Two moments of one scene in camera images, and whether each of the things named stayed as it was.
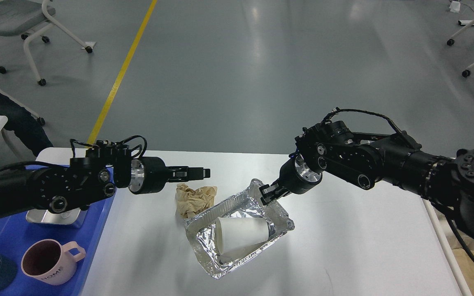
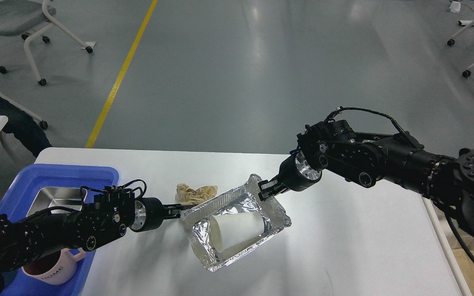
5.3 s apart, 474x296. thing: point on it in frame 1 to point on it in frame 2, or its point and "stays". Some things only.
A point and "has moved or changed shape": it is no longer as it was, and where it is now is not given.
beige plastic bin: [449, 239] stays
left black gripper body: [148, 175] to [149, 213]
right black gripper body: [296, 177] stays
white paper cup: [232, 233] has moved or changed shape
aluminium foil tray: [201, 228] has moved or changed shape
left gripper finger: [181, 174] to [173, 211]
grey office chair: [13, 18] stays
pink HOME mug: [49, 261] stays
